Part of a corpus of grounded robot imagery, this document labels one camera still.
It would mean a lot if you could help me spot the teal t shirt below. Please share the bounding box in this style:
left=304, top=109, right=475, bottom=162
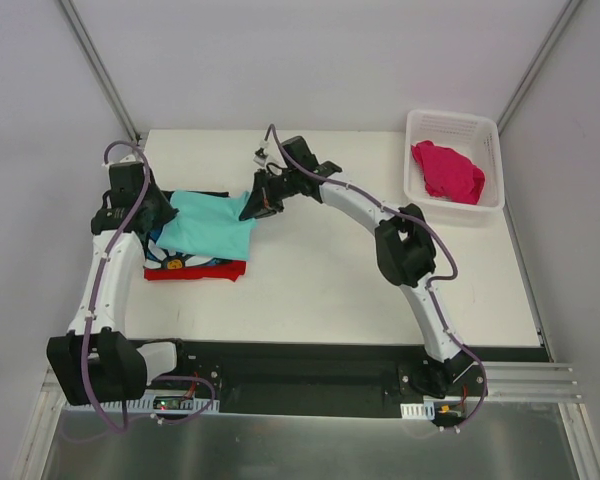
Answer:
left=156, top=190, right=256, bottom=261

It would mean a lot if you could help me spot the white cable duct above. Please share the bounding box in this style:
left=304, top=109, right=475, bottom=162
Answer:
left=400, top=402, right=435, bottom=421
left=126, top=394, right=220, bottom=415

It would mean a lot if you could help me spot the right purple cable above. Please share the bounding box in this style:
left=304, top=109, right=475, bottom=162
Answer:
left=264, top=123, right=489, bottom=439

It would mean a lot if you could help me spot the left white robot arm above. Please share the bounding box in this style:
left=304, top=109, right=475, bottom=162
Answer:
left=46, top=161, right=192, bottom=406

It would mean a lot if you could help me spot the red t shirt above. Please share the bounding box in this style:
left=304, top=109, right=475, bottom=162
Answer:
left=144, top=260, right=247, bottom=282

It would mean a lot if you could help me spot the left aluminium frame post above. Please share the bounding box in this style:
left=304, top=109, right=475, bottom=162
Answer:
left=55, top=0, right=143, bottom=143

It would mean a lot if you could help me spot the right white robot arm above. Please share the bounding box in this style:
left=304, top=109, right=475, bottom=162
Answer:
left=239, top=136, right=478, bottom=399

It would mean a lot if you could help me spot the magenta t shirt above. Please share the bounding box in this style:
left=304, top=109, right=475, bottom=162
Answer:
left=410, top=140, right=486, bottom=205

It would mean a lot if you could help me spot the right aluminium frame post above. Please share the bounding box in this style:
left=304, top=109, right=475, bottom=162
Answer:
left=496, top=0, right=585, bottom=135

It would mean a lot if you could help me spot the aluminium frame post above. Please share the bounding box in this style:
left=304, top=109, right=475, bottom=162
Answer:
left=496, top=0, right=585, bottom=135
left=55, top=0, right=143, bottom=143

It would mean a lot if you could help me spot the left white cable duct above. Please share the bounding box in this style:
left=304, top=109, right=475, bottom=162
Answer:
left=126, top=394, right=220, bottom=415

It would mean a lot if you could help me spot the white plastic basket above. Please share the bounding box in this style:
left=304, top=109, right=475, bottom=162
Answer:
left=403, top=109, right=505, bottom=222

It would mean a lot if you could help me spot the right white cable duct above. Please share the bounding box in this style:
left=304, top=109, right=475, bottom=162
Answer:
left=400, top=402, right=435, bottom=421

